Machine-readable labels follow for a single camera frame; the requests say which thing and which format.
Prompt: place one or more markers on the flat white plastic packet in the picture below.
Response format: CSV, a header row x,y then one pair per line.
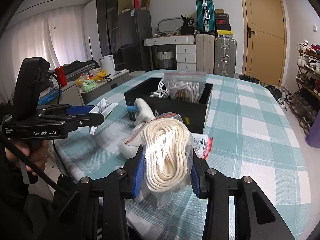
x,y
128,146

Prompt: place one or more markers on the teal suitcase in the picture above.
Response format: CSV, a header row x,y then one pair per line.
x,y
205,16

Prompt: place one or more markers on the beige suitcase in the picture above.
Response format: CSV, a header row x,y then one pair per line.
x,y
205,51

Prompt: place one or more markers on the dark refrigerator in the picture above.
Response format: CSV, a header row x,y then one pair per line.
x,y
135,27

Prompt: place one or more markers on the red bottle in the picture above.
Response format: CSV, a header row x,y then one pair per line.
x,y
61,76

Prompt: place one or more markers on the teal plaid tablecloth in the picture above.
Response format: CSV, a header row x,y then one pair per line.
x,y
251,137

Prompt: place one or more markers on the white plush toy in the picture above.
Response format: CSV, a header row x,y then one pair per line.
x,y
142,110

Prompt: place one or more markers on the round grey stool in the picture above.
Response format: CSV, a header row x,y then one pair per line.
x,y
136,73

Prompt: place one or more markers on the silver suitcase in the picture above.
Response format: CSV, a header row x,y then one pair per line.
x,y
225,56

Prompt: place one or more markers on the shoe rack with shoes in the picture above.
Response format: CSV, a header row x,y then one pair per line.
x,y
306,99

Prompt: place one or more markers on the green white small packet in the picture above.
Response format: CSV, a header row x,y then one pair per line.
x,y
104,107

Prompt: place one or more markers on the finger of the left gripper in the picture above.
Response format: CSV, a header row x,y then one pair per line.
x,y
85,121
80,109

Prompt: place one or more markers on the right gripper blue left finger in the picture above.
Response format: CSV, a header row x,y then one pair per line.
x,y
96,208

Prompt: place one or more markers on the black storage box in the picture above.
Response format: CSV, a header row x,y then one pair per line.
x,y
193,114

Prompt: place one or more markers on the red-edged packet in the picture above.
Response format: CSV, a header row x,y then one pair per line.
x,y
202,145

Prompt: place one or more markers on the white air purifier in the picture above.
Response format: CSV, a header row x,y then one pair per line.
x,y
107,64

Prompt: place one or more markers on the white drawer desk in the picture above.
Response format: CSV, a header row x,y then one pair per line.
x,y
182,46

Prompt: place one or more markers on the white curtain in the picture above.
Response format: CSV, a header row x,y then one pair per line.
x,y
56,35

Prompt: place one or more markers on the grey side cabinet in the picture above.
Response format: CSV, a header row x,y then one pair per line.
x,y
73,95

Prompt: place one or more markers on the black wardrobe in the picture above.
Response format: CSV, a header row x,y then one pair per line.
x,y
108,28

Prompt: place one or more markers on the person's left hand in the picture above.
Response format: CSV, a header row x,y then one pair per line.
x,y
38,157

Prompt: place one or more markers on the wooden door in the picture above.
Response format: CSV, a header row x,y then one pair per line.
x,y
265,40

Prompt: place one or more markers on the woven laundry basket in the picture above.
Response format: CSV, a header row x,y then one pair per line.
x,y
165,59

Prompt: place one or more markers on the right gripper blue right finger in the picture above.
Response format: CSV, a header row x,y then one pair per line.
x,y
255,216

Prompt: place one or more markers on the stacked shoe boxes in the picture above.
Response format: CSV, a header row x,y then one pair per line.
x,y
223,27

